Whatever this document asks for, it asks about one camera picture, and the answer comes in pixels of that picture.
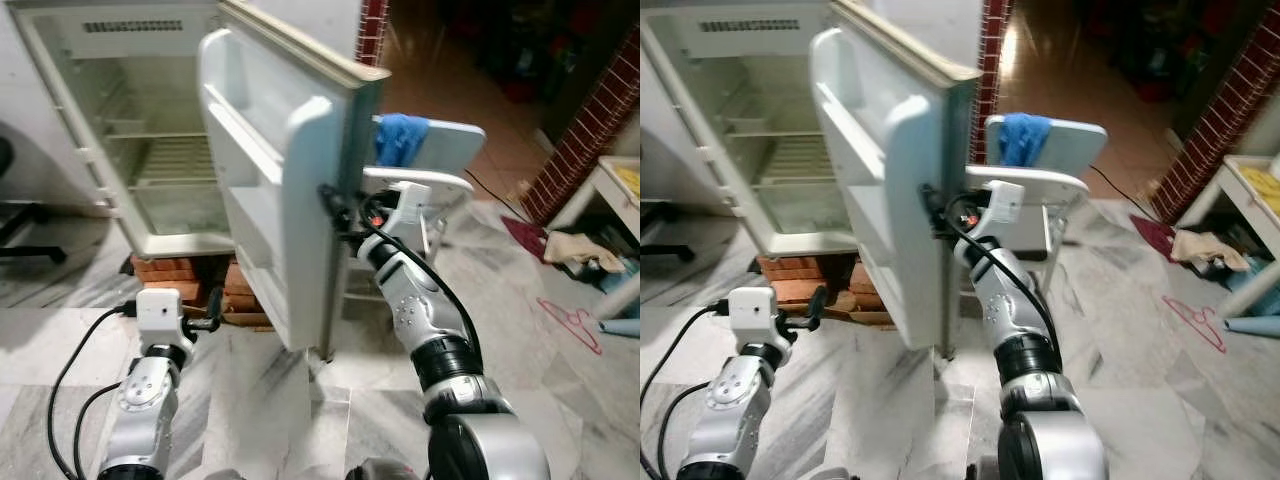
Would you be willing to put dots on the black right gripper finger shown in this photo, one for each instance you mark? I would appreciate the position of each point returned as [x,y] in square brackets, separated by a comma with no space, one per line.
[335,205]
[935,205]

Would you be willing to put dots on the white fridge door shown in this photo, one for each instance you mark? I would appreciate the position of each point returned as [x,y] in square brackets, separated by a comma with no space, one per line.
[900,150]
[290,150]

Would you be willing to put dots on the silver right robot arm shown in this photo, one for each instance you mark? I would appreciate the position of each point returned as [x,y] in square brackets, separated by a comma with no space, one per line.
[1010,300]
[420,300]

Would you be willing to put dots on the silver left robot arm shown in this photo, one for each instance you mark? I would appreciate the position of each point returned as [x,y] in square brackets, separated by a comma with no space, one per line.
[735,400]
[145,400]

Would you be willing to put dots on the white fridge cabinet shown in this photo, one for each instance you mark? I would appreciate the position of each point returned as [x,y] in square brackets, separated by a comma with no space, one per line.
[760,35]
[150,30]

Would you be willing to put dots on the brown cardboard piece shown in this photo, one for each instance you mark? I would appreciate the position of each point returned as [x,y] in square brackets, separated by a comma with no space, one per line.
[862,318]
[240,318]

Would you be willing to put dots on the red brick stack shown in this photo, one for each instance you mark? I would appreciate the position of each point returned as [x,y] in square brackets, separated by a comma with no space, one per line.
[862,285]
[790,275]
[240,285]
[165,275]

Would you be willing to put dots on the blue cloth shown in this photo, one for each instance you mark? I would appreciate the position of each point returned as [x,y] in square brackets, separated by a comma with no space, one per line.
[1022,140]
[400,140]

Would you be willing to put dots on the white plastic chair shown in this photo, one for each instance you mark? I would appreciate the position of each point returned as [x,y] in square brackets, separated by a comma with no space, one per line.
[1070,145]
[450,145]

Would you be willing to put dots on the black office chair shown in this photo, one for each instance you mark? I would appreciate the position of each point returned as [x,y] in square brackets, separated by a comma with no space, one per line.
[660,245]
[30,245]

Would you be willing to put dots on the light blue rolled mat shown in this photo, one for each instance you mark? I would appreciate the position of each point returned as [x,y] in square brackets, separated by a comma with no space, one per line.
[620,327]
[1255,327]

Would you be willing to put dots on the beige crumpled cloth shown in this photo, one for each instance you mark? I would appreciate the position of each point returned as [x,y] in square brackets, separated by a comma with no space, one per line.
[580,248]
[1205,248]

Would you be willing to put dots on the pink clothes hanger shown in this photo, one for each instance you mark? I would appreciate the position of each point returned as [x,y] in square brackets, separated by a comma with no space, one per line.
[575,313]
[1200,311]

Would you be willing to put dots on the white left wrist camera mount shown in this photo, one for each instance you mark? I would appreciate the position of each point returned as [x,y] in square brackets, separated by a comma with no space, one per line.
[160,315]
[752,313]

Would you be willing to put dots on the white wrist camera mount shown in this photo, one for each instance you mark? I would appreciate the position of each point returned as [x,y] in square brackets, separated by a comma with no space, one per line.
[410,205]
[1003,205]
[160,315]
[752,313]

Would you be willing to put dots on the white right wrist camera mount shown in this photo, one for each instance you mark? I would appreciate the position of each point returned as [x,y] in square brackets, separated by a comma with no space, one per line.
[1003,205]
[410,205]

